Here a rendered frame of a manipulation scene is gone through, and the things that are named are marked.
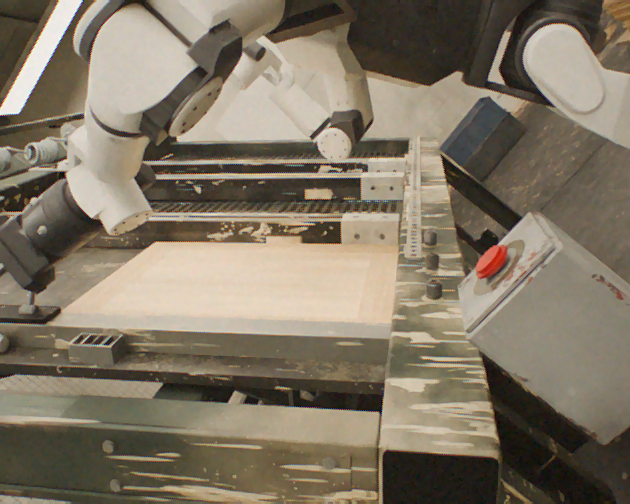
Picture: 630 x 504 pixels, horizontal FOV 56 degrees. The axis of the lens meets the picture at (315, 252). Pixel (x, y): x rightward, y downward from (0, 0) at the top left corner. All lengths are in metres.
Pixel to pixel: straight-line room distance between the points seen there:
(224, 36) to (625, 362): 0.48
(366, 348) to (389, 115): 5.42
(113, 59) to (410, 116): 5.67
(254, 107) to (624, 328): 4.49
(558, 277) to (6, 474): 0.64
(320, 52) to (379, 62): 0.09
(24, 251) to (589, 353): 0.72
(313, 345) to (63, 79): 6.41
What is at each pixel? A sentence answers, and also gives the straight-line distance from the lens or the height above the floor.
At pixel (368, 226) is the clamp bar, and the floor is 0.97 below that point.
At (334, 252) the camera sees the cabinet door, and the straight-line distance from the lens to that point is 1.25.
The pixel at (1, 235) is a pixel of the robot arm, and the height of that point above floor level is 1.42.
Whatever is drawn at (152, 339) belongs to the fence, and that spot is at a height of 1.17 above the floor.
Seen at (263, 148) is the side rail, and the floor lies 1.40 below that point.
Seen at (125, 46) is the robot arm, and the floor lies 1.34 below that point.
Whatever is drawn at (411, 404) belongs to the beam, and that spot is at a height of 0.89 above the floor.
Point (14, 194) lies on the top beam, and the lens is 1.90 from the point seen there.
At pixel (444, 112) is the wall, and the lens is 6.22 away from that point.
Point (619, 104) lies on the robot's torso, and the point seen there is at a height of 0.83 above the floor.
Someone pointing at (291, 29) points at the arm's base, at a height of 1.27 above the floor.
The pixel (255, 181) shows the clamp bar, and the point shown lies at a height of 1.27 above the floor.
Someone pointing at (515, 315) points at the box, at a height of 0.91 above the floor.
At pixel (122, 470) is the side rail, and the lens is 0.73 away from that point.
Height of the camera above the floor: 1.12
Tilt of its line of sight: 4 degrees down
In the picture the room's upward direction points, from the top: 52 degrees counter-clockwise
